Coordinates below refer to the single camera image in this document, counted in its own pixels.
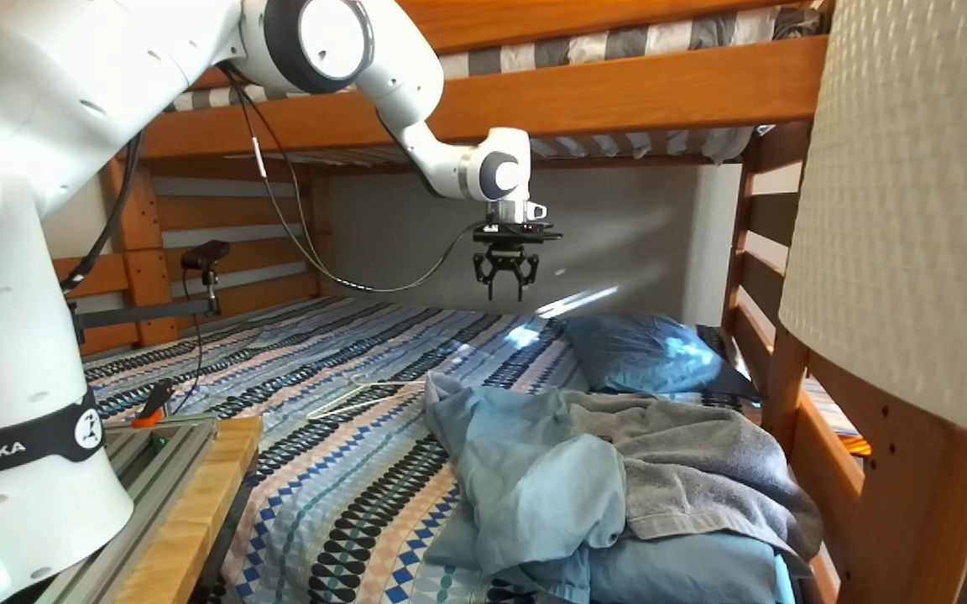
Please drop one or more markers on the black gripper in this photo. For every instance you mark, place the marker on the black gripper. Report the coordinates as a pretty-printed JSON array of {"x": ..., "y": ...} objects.
[{"x": 504, "y": 251}]

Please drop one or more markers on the light blue pillowcase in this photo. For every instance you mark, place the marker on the light blue pillowcase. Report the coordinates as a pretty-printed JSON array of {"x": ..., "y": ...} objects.
[{"x": 538, "y": 494}]

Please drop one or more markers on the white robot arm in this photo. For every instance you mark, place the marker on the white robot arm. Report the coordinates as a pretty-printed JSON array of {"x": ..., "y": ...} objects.
[{"x": 80, "y": 83}]

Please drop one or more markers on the grey towel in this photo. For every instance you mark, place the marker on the grey towel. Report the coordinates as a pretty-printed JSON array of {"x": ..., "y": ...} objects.
[{"x": 702, "y": 472}]

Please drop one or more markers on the teal pillow under towel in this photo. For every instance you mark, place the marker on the teal pillow under towel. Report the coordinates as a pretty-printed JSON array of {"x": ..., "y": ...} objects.
[{"x": 685, "y": 571}]

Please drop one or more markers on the blue pillow at headboard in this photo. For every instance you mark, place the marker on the blue pillow at headboard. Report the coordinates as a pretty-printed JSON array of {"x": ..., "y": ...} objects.
[{"x": 652, "y": 358}]

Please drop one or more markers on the striped upper bunk mattress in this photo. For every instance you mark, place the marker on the striped upper bunk mattress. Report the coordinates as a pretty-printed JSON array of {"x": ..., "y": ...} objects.
[{"x": 662, "y": 38}]

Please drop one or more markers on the striped patterned bedspread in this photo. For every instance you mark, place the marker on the striped patterned bedspread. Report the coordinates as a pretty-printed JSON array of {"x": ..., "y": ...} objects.
[{"x": 350, "y": 484}]

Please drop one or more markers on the beige lampshade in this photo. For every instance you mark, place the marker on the beige lampshade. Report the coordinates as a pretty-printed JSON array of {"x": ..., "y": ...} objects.
[{"x": 878, "y": 269}]

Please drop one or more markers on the wooden mounting board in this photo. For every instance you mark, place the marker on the wooden mounting board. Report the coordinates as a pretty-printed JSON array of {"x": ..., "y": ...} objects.
[{"x": 187, "y": 481}]

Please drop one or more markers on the black camera on stand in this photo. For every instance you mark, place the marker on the black camera on stand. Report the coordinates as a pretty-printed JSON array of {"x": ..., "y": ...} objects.
[{"x": 204, "y": 261}]

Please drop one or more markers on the wooden bunk bed frame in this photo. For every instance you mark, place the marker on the wooden bunk bed frame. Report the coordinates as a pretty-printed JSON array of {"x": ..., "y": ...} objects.
[{"x": 887, "y": 474}]

